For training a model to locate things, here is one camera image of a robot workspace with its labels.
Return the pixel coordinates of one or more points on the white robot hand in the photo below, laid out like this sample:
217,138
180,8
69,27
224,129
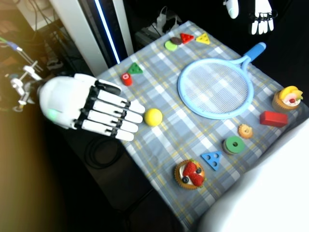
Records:
62,101
262,7

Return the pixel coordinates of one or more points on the light blue toy racket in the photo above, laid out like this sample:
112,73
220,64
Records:
256,50

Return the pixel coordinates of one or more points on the yellow ball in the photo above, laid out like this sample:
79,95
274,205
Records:
153,117

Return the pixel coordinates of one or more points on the yellow triangle block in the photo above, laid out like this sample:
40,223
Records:
203,39

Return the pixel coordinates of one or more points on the red cylinder block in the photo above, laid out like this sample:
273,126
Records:
127,79

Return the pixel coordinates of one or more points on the white column with blue light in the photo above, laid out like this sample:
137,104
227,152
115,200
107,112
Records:
77,29

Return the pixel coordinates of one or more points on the green triangle block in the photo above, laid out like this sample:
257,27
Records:
135,69

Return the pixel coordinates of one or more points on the red triangle block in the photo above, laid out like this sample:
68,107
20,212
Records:
186,38

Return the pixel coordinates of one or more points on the brown disc block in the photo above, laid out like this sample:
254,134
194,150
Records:
176,40

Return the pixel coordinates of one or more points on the toy cupcake with peach slices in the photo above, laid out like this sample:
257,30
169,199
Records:
287,100

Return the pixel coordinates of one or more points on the green disc block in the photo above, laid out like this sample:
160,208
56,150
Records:
170,46

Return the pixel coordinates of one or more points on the black box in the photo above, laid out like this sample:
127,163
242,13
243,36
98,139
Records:
144,36

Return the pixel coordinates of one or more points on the red rectangular block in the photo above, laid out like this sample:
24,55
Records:
274,119

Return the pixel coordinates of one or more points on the blue plaid table cloth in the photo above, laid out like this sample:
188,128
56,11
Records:
169,140

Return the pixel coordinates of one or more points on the small toy biscuit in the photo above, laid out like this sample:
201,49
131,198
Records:
245,131

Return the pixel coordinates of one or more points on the toy cupcake with strawberries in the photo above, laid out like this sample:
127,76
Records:
189,175

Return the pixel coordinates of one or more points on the blue triangle block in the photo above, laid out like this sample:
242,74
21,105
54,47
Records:
210,161

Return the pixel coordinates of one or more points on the white robot body shell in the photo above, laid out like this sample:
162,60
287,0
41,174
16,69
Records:
265,193

